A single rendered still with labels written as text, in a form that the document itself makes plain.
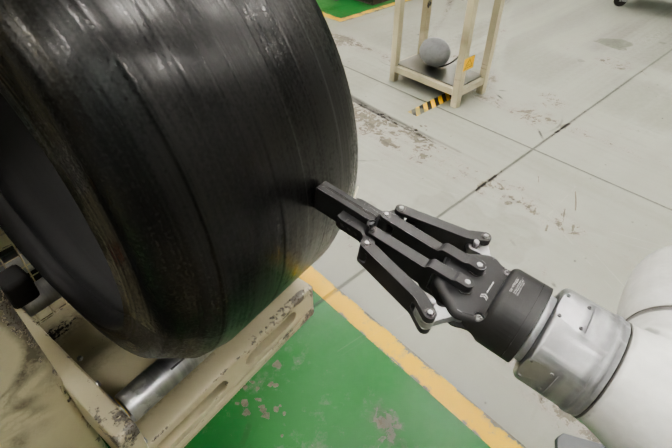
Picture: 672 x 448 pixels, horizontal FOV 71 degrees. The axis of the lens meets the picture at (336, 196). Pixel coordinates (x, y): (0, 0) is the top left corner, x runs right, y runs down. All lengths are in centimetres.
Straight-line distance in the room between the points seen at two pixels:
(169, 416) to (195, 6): 54
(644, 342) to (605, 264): 194
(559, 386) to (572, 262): 190
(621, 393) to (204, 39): 41
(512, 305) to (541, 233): 199
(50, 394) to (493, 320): 54
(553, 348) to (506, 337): 4
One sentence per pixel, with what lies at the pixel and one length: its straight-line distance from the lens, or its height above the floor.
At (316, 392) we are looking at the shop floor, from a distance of 172.
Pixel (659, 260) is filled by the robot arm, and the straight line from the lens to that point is 59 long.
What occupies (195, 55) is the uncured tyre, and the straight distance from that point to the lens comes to 40.
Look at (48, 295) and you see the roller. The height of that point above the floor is 91.
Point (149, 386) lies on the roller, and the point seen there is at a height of 92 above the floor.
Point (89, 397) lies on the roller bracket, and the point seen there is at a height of 95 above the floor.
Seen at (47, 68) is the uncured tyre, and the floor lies 137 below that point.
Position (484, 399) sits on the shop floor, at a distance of 178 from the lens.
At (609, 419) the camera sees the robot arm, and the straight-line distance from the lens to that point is 43.
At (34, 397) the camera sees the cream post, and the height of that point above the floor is 97.
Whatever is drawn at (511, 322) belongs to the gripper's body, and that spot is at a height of 119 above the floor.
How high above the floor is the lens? 151
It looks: 39 degrees down
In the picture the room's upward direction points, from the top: straight up
